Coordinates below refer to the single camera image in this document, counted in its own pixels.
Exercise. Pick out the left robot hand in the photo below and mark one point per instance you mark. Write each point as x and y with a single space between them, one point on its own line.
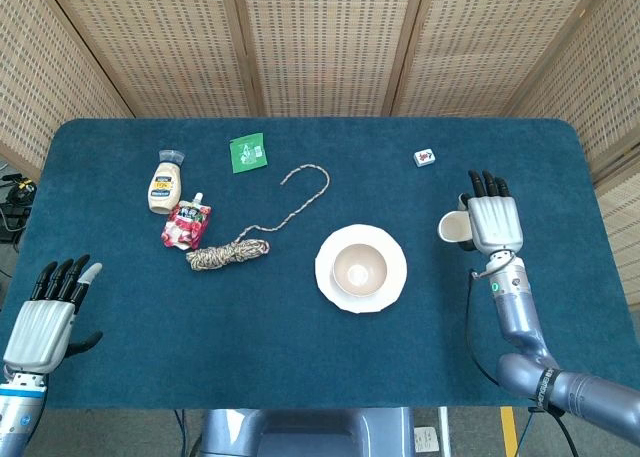
40 332

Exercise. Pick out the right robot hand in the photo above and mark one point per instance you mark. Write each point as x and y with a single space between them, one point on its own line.
495 222

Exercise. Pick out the white paper cup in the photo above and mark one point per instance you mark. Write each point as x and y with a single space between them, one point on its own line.
452 227

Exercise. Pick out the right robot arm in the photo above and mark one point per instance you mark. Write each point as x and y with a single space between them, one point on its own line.
515 307

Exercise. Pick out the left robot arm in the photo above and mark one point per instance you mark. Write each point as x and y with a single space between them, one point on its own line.
17 412

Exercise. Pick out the white mahjong tile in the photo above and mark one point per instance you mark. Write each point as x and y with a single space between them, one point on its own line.
424 158

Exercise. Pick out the white polygonal paper plate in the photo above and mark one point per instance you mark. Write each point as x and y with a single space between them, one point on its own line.
397 262

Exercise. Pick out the woven folding screen panel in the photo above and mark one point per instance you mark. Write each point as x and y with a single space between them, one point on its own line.
330 42
490 42
590 87
40 77
160 42
622 237

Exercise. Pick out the beige bowl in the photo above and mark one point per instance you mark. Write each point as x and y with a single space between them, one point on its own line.
360 272

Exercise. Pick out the red fruit spout pouch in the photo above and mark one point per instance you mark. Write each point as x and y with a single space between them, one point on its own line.
185 227

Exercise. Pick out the mayonnaise squeeze bottle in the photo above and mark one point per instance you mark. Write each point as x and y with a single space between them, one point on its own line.
165 187

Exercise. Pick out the blue carpet table cloth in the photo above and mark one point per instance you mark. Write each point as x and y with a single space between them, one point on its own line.
250 337

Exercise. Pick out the yellow floor tape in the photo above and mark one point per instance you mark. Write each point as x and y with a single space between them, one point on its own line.
508 432

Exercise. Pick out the white table leg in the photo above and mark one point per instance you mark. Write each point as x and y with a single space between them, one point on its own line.
444 432

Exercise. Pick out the white power strip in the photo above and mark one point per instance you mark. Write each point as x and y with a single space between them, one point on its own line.
426 439

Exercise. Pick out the green foil sachet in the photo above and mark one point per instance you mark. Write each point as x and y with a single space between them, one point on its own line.
247 154

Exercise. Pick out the grey-blue robot torso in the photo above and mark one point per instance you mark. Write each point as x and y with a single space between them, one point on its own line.
300 432

